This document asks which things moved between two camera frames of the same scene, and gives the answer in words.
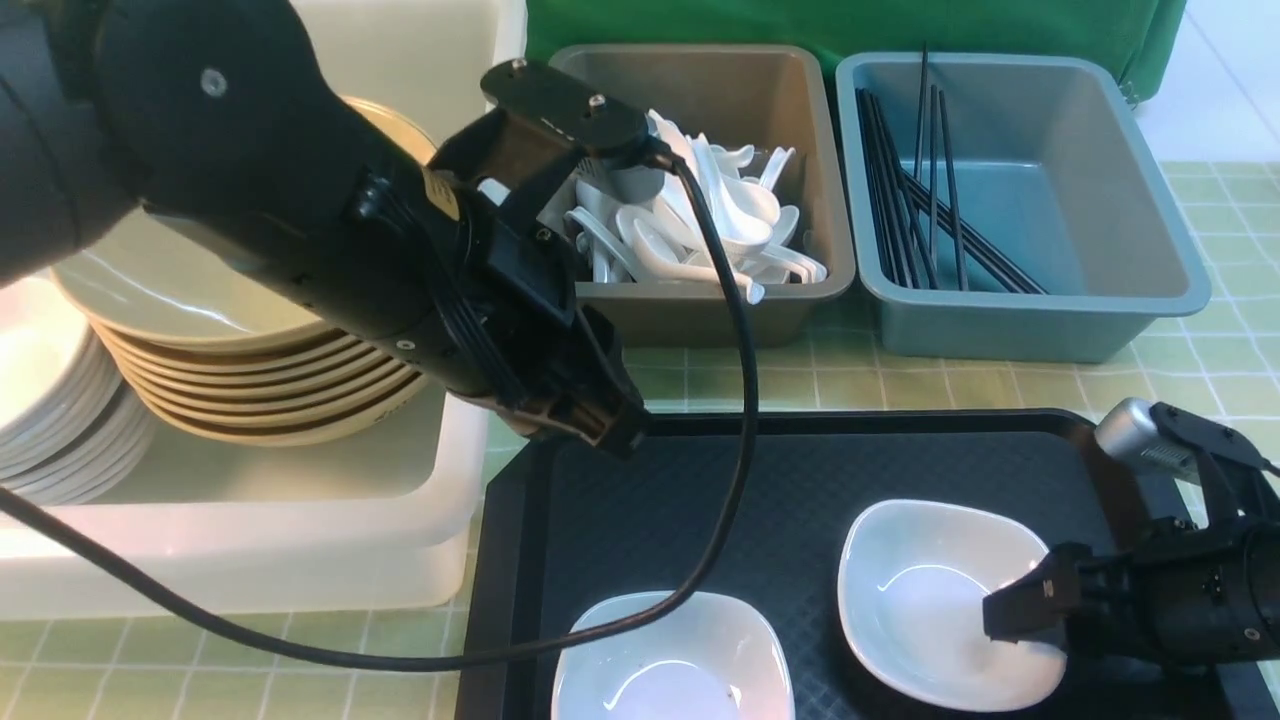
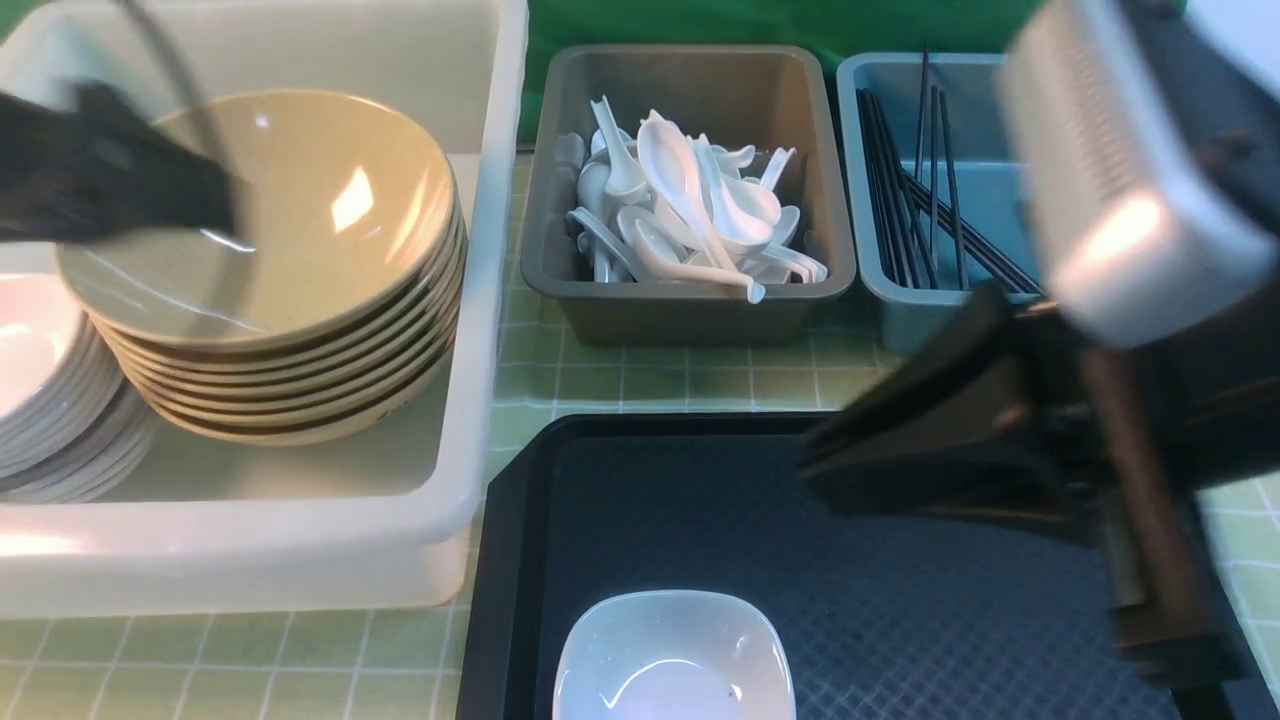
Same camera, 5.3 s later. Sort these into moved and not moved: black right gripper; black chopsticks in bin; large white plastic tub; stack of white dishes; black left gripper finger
Moved: black left gripper finger; black right gripper
Not moved: stack of white dishes; black chopsticks in bin; large white plastic tub
